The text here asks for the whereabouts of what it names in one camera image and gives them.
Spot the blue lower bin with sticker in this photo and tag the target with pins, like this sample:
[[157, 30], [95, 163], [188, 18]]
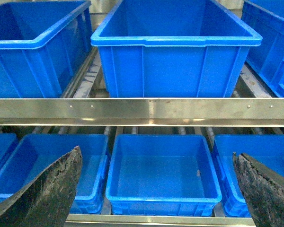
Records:
[[162, 175]]

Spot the blue ribbed bin upper right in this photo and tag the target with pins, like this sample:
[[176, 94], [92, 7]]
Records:
[[267, 18]]

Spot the upper steel shelf rail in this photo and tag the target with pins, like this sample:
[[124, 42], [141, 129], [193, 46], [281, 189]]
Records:
[[208, 112]]

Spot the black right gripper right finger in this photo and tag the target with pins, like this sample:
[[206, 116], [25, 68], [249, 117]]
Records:
[[262, 189]]

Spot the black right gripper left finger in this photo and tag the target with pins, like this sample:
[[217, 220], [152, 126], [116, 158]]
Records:
[[46, 200]]

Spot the lower steel shelf rail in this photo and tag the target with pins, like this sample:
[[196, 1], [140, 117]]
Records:
[[77, 220]]

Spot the blue bin with buttons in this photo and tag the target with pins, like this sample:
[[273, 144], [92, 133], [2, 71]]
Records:
[[43, 44]]

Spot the blue lower bin far left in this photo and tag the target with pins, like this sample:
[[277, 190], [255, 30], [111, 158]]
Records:
[[8, 143]]

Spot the steel shelf rail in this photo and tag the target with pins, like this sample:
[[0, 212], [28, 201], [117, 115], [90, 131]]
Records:
[[208, 112], [77, 220]]

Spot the empty blue upper bin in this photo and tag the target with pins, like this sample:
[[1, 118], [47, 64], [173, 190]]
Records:
[[172, 48]]

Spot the blue lower bin with parts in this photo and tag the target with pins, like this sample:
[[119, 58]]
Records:
[[268, 149]]

